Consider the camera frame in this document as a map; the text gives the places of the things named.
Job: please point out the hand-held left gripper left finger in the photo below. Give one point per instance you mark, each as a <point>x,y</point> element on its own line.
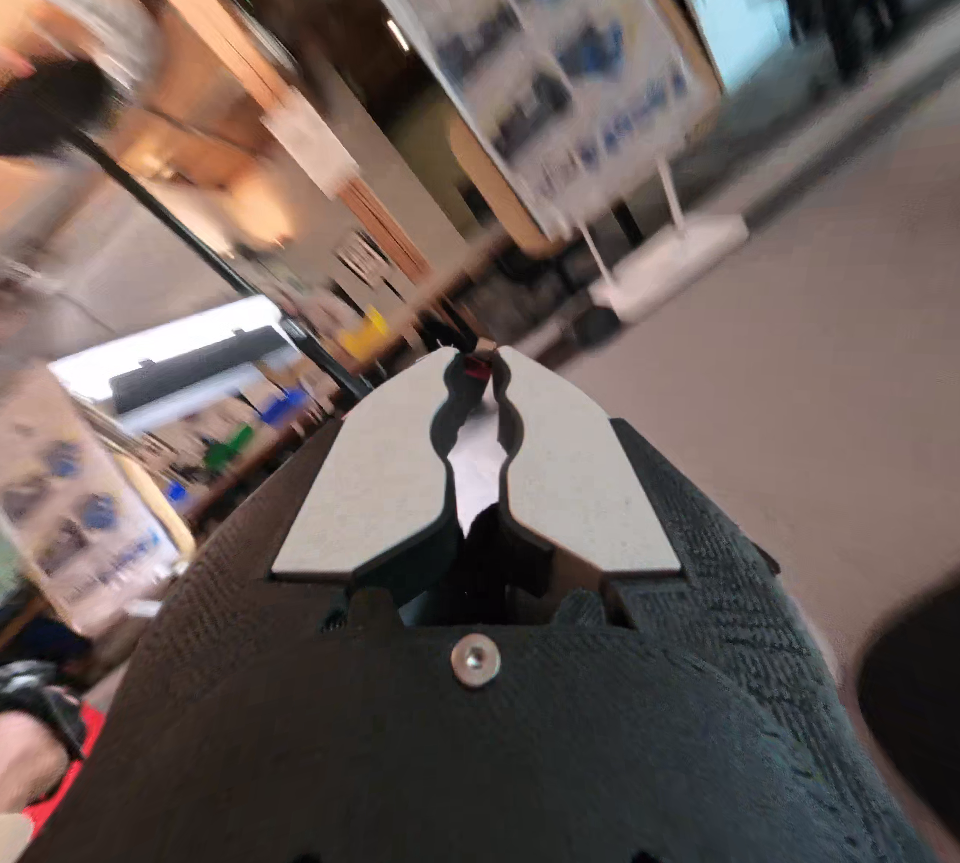
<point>375,488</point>

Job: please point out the person's right hand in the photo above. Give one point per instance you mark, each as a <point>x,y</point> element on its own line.
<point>26,765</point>

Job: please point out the red plastic bin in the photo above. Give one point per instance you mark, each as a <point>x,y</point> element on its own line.
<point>67,788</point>

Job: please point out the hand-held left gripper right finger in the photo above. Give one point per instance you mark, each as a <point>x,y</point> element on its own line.
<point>585,488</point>

